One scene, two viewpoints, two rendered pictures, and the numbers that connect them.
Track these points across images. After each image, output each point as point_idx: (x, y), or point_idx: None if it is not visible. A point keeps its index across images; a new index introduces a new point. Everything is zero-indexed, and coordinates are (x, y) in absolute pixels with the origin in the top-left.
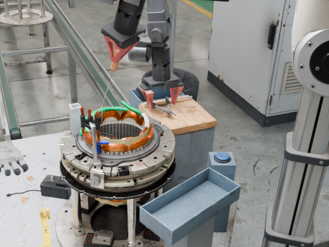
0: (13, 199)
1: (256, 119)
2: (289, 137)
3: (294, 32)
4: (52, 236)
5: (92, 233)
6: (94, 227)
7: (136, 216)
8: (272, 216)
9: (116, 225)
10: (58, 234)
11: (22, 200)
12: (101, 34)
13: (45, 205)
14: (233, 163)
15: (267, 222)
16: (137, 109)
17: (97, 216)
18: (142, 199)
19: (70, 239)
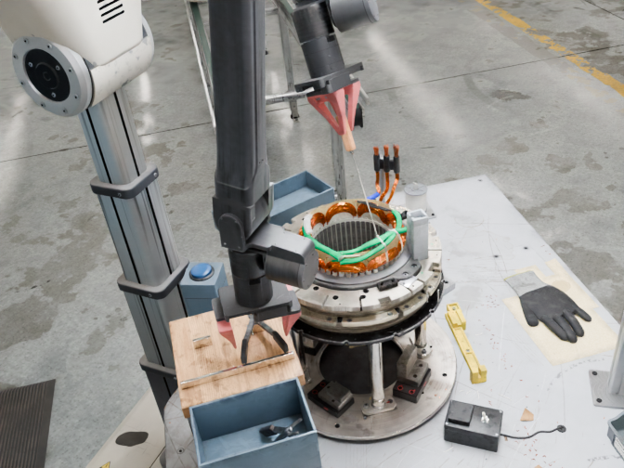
0: (548, 419)
1: None
2: (136, 181)
3: (140, 20)
4: (456, 349)
5: (398, 339)
6: (397, 360)
7: (334, 378)
8: (175, 255)
9: (366, 363)
10: (446, 338)
11: (529, 414)
12: None
13: (486, 404)
14: (191, 265)
15: (179, 269)
16: (317, 242)
17: (395, 379)
18: (322, 382)
19: (427, 331)
